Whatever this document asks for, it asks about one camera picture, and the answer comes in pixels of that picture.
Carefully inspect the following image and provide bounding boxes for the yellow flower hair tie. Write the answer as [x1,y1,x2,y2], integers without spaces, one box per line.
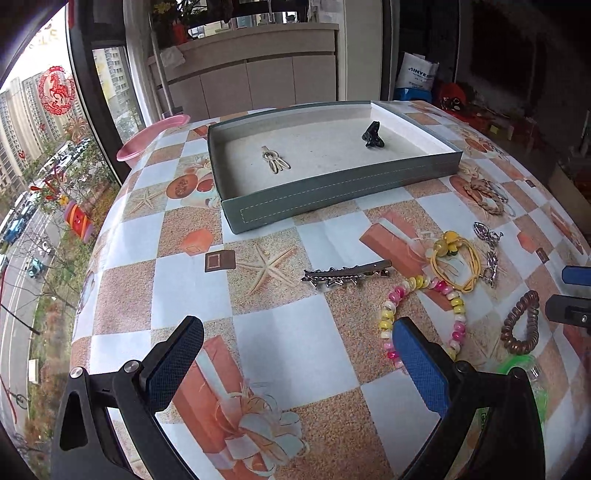
[427,231,485,292]

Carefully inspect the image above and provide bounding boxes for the small silver claw clip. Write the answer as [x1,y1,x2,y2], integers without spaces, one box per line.
[480,249,500,289]

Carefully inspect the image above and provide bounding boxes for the silver heart charm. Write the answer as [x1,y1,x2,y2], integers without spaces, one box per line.
[472,222,503,250]

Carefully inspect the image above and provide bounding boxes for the black claw hair clip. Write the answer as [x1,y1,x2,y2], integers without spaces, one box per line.
[361,121,386,149]

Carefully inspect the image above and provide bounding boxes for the white cloth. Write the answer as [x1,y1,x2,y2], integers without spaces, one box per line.
[159,46,186,68]

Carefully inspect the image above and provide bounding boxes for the red plastic stool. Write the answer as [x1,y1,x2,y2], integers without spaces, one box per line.
[436,83,467,112]

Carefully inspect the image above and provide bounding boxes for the pink yellow beaded bracelet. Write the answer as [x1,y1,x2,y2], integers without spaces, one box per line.
[379,275,467,368]

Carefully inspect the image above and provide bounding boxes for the silver wire ring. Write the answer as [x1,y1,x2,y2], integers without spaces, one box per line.
[489,182,517,217]

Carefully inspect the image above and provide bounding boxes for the silver looped hair clip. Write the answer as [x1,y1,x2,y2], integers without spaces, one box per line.
[261,145,291,174]

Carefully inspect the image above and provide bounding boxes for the potted yellow flowers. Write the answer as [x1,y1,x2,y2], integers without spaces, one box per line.
[152,0,204,44]

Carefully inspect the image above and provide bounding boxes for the grey rectangular tray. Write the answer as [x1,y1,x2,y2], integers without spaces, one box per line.
[207,102,463,235]

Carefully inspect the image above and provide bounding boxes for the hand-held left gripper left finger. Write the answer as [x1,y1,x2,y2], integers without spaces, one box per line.
[50,315,205,480]

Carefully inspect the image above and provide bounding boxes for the brown spiral hair tie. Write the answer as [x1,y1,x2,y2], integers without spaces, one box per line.
[501,291,540,355]

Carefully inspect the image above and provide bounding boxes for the green translucent bangle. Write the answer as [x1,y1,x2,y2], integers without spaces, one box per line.
[496,355,548,416]

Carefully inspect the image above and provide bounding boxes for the pink plastic basin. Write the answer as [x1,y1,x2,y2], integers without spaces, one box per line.
[116,114,191,162]

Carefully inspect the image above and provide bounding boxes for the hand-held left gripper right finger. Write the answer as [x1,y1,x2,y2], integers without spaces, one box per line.
[392,316,548,480]

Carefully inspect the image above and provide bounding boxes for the beige cabinet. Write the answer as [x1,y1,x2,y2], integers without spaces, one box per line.
[148,22,340,125]

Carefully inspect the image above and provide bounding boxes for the white pole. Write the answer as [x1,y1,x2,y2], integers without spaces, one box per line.
[150,28,183,114]

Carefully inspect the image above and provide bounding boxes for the beige braided bracelet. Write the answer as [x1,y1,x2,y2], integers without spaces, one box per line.
[464,178,506,215]

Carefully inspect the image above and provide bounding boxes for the red horse window decal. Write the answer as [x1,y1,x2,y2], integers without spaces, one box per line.
[38,66,77,115]

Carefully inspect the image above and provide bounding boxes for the white paper bag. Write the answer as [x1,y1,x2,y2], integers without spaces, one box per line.
[396,52,439,92]

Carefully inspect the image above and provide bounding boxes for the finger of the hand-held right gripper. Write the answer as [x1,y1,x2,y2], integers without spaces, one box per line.
[545,294,591,329]
[561,265,591,286]

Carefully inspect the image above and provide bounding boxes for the silver star hair clip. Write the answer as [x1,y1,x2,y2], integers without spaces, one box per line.
[301,260,392,289]

